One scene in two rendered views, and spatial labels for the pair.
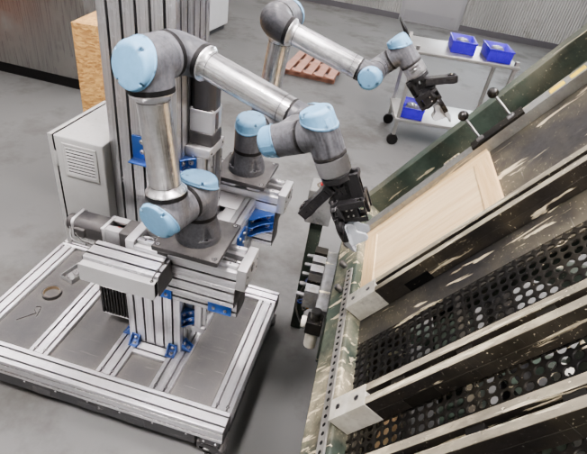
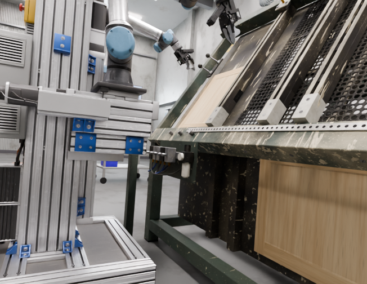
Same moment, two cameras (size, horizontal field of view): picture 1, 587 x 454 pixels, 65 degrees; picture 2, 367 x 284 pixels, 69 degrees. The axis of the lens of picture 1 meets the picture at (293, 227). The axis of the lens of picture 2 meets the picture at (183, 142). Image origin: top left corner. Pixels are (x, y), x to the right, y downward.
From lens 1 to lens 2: 1.44 m
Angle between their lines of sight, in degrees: 49
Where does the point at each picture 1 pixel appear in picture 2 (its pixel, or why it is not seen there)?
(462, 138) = (194, 88)
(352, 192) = (231, 7)
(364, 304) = (218, 117)
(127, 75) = not seen: outside the picture
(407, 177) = (176, 111)
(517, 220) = (262, 57)
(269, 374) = not seen: hidden behind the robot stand
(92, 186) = (14, 71)
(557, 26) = not seen: hidden behind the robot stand
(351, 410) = (274, 105)
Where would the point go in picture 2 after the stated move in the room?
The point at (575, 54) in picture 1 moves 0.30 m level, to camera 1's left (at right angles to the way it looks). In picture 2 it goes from (222, 51) to (196, 42)
